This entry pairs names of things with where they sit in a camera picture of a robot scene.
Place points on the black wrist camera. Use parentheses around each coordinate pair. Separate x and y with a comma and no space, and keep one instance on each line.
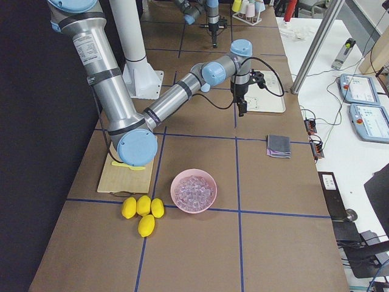
(256,77)

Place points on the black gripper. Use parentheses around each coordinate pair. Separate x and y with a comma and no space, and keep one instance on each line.
(213,27)
(239,90)

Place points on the cream bear tray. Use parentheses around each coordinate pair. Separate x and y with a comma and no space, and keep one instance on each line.
(261,100)

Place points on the yellow lemon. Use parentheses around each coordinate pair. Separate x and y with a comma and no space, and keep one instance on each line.
(157,208)
(129,208)
(143,206)
(146,225)

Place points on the aluminium frame post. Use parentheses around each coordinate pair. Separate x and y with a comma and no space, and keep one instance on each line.
(319,38)

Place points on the pink bowl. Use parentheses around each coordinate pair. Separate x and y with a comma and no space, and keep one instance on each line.
(194,172)

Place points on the grey water bottle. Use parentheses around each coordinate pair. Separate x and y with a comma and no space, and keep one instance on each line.
(343,54)

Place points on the teach pendant tablet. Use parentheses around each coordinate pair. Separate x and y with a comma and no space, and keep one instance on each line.
(356,88)
(370,122)

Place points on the grey folded cloth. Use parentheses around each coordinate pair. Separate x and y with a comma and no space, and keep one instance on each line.
(278,146)

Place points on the clear ice cubes pile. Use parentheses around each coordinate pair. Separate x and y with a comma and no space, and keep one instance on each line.
(193,194)

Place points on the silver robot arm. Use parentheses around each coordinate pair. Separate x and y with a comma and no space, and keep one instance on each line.
(132,132)
(192,11)

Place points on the cup rack with cups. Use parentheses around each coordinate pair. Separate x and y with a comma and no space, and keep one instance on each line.
(248,11)

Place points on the light blue cup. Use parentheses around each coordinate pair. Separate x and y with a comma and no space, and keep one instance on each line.
(205,88)

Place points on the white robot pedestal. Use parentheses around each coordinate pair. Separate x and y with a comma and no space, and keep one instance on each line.
(141,80)

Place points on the wooden cutting board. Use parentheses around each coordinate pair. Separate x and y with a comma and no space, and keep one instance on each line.
(118,179)

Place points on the yellow plastic knife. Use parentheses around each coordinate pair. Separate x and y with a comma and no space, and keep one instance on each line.
(121,164)

